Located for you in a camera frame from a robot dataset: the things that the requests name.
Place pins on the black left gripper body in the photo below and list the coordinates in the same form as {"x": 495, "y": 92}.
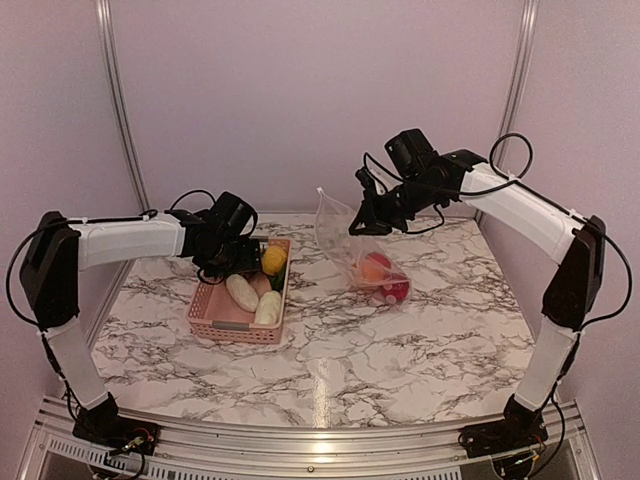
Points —
{"x": 234, "y": 261}

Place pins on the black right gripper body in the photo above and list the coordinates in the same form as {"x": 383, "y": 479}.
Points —
{"x": 394, "y": 211}

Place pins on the white toy vegetable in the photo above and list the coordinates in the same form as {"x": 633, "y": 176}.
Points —
{"x": 242, "y": 292}
{"x": 268, "y": 309}

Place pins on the orange toy orange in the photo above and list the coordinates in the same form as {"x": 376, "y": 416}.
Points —
{"x": 372, "y": 271}

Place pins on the clear pink zip top bag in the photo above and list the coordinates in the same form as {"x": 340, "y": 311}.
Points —
{"x": 346, "y": 252}

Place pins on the pink perforated plastic basket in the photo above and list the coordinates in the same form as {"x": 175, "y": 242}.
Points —
{"x": 213, "y": 314}

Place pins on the red toy apple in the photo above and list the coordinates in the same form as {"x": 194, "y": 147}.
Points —
{"x": 396, "y": 292}
{"x": 380, "y": 259}

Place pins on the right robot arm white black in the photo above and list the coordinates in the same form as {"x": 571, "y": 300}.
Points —
{"x": 430, "y": 179}

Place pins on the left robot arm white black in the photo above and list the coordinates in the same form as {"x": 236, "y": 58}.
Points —
{"x": 218, "y": 240}

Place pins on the yellow toy lemon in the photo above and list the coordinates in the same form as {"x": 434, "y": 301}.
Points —
{"x": 274, "y": 260}

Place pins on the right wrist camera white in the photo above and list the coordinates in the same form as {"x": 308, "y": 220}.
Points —
{"x": 374, "y": 189}

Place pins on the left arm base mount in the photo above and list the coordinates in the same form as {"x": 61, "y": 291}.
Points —
{"x": 104, "y": 425}

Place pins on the right aluminium frame post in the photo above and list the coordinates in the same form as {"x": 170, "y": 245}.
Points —
{"x": 521, "y": 65}

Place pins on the aluminium frame post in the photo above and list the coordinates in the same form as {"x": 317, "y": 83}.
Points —
{"x": 108, "y": 42}
{"x": 521, "y": 65}

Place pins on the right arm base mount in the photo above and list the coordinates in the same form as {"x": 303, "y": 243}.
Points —
{"x": 518, "y": 428}

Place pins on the left aluminium frame post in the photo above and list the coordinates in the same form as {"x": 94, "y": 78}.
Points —
{"x": 108, "y": 42}

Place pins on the aluminium front rail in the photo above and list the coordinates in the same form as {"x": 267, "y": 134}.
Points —
{"x": 194, "y": 449}

